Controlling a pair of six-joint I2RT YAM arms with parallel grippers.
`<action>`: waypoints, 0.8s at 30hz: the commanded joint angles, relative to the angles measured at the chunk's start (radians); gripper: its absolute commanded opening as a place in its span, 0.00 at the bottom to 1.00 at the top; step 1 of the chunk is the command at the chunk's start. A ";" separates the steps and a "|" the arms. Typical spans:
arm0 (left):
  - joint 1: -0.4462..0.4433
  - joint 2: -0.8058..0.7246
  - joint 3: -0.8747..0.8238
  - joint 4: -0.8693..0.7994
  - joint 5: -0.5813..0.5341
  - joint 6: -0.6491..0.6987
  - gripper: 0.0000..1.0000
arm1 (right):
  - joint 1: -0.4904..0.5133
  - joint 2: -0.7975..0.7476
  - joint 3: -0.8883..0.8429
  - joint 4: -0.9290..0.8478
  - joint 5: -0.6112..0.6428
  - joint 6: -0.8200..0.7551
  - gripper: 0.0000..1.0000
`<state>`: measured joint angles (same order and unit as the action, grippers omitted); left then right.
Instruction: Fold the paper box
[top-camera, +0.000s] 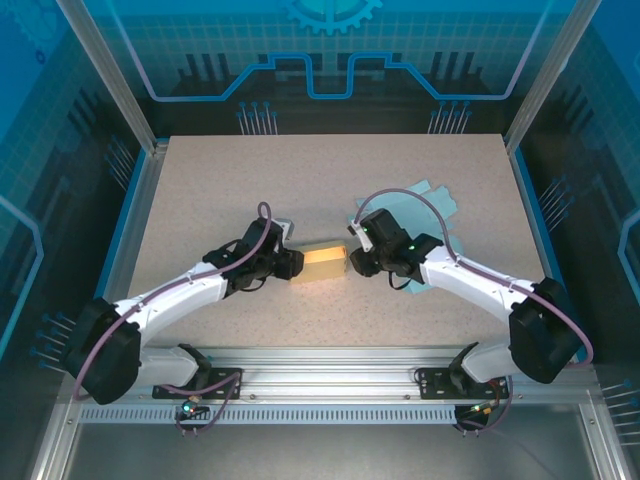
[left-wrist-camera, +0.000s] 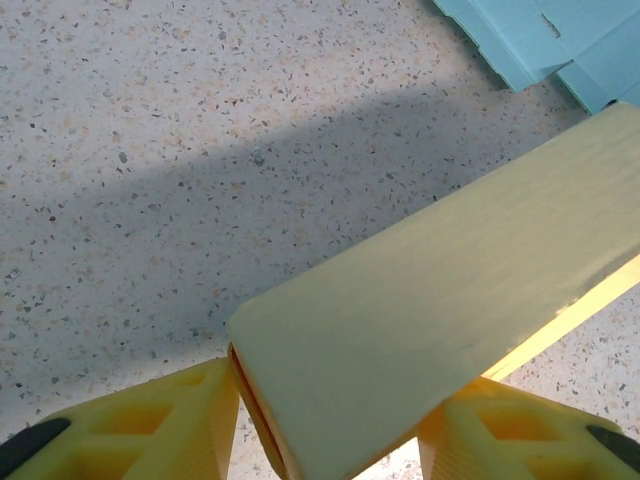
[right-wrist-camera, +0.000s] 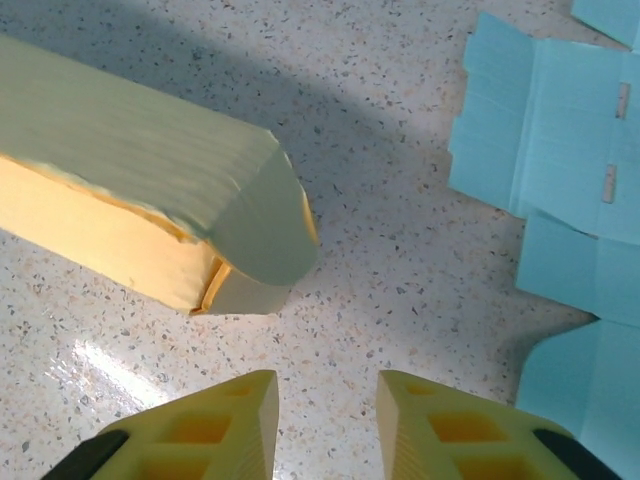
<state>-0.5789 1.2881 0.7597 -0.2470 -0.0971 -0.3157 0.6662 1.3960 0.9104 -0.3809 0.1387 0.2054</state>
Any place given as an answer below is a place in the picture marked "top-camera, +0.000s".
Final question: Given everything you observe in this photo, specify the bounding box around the yellow paper box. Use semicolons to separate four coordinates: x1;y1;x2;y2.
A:
289;238;350;286

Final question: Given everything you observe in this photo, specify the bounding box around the light blue paper box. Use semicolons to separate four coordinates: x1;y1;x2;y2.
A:
353;180;466;297

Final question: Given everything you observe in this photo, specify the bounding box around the aluminium front beam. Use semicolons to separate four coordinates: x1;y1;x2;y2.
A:
58;344;601;401

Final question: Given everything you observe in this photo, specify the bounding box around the blue table edge strip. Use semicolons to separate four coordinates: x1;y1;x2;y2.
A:
508;147;590;365
73;147;151;364

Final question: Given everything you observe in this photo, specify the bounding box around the small LED circuit board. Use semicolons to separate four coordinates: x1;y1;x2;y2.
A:
179;394;209;416
462;399;501;417

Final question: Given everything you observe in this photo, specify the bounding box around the grey metal bottom panel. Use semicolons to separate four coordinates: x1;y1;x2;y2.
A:
64;422;601;480

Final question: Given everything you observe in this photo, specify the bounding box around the aluminium table side rail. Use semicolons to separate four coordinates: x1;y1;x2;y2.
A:
82;142;169;364

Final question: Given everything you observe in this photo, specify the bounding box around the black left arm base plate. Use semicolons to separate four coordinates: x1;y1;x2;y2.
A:
151;366;245;401

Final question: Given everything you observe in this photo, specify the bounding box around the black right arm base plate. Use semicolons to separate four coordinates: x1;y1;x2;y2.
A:
416;366;512;401

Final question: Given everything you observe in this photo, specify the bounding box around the slotted aluminium cable duct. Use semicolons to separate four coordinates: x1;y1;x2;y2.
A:
78;404;460;427

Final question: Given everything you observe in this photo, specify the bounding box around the aluminium frame post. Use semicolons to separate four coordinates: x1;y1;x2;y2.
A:
503;0;587;151
53;0;171;155

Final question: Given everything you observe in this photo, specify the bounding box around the aluminium lower side rail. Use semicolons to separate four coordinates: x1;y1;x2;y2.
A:
579;389;640;480
29;389;84;480

